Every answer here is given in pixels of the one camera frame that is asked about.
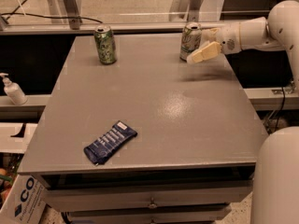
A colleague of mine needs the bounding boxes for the grey metal bracket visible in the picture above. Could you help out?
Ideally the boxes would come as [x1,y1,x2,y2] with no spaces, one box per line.
[168,0,204,21]
[63,0,82,30]

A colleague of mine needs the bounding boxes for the white box with slot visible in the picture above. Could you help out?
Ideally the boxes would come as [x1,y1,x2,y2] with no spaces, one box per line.
[0,122,37,154]

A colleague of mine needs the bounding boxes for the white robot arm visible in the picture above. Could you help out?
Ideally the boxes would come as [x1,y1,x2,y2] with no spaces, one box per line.
[187,0,299,224]

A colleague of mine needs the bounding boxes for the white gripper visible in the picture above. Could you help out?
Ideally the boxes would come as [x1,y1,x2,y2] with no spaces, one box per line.
[187,22,241,63]

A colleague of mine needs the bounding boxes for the white pump lotion bottle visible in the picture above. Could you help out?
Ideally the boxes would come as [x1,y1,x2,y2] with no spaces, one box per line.
[0,73,27,105]

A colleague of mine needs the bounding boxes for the dark blue snack bar wrapper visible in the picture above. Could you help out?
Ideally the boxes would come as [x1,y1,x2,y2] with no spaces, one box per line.
[83,120,137,165]

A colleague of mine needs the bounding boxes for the black cable behind glass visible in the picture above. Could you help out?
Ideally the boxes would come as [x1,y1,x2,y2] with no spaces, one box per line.
[0,0,104,24]

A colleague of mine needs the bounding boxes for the white cardboard box blue print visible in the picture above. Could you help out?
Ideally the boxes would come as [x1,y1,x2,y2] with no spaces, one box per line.
[0,175,46,224]

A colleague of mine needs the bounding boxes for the grey cabinet drawer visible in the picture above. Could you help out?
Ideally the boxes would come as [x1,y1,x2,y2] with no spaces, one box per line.
[43,180,252,212]
[69,204,231,224]

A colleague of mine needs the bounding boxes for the grey cabinet top drawer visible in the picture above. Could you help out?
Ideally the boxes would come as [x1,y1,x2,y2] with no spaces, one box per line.
[43,180,252,212]

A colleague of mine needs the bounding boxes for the grey metal bracket right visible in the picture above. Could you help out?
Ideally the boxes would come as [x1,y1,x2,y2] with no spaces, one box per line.
[168,0,204,21]

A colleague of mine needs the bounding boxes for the white green 7up can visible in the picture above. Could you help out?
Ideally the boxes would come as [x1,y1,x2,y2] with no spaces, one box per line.
[180,21,202,61]

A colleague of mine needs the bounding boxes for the grey metal bracket left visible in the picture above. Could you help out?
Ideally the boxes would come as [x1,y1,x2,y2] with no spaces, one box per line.
[63,0,82,30]

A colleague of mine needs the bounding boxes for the green soda can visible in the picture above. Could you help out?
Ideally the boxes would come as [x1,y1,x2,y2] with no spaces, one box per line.
[93,24,117,64]

